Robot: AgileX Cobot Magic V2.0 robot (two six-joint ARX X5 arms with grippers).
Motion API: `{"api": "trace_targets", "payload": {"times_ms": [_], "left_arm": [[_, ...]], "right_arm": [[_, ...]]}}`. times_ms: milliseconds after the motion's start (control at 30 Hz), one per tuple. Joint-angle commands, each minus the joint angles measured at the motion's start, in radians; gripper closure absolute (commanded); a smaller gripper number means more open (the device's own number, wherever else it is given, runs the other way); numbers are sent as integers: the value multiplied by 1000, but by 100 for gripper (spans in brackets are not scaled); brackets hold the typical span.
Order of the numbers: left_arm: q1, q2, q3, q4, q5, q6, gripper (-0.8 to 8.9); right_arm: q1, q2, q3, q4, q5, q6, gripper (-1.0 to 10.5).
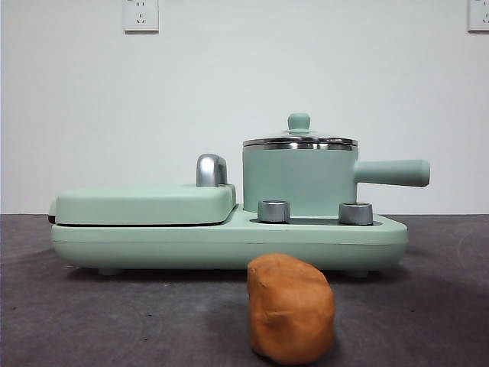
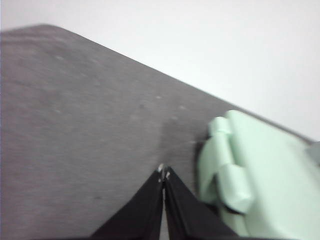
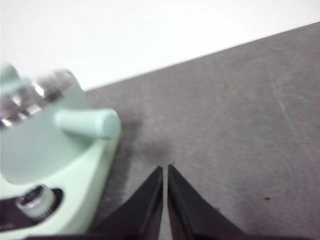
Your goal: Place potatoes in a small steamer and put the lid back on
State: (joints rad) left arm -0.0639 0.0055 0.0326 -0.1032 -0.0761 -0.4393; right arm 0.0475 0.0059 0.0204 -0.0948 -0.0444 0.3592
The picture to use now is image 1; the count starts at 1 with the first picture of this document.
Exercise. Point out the mint green griddle cover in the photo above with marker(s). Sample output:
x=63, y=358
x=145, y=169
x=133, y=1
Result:
x=141, y=204

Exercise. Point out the mint green breakfast machine base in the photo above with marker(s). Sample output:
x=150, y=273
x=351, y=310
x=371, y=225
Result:
x=191, y=244

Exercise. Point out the silver control knob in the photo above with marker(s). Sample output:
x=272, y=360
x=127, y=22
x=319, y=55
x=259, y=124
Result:
x=274, y=211
x=355, y=213

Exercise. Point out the glass lid with green knob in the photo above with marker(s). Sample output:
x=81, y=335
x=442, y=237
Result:
x=299, y=122

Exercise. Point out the white wall socket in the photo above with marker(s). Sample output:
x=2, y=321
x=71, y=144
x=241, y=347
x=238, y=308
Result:
x=479, y=15
x=140, y=15

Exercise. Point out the brown potato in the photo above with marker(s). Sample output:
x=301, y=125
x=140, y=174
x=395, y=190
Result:
x=290, y=309

